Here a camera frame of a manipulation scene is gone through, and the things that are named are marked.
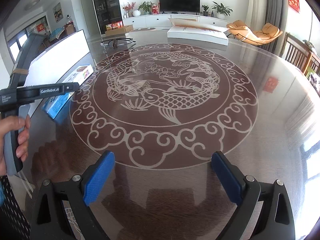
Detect blue white small box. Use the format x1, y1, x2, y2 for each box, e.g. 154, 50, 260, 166
42, 92, 73, 119

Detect red wall decoration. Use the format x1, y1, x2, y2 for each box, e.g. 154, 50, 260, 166
288, 0, 300, 13

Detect black display cabinet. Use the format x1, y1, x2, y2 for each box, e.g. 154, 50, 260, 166
93, 0, 122, 35

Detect white covered floor fan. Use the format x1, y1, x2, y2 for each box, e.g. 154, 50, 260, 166
245, 0, 267, 30

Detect black eyeglasses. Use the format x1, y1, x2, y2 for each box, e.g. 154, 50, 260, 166
100, 37, 136, 48

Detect white colourful small box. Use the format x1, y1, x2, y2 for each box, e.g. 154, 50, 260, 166
63, 64, 94, 85

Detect black flat television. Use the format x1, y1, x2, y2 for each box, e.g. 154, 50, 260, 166
159, 0, 200, 12

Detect person's left hand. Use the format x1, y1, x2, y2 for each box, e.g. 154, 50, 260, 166
1, 116, 31, 176

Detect white tv cabinet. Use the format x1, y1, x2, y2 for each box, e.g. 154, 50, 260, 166
123, 14, 229, 29

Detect brown cardboard carton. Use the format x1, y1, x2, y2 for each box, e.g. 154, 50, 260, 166
105, 25, 133, 37

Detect red flowers in vase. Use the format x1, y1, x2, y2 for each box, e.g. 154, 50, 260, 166
123, 2, 136, 17

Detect large white cardboard box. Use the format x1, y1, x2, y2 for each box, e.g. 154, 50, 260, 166
22, 29, 91, 116

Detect phone case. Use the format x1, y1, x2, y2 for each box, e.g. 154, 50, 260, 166
8, 33, 46, 88

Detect orange lounge chair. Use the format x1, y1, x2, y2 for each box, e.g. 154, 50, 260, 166
226, 20, 283, 46

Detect wooden dining chair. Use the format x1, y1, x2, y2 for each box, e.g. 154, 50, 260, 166
281, 33, 319, 77

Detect green potted plant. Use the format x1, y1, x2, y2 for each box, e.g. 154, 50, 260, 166
212, 1, 233, 20

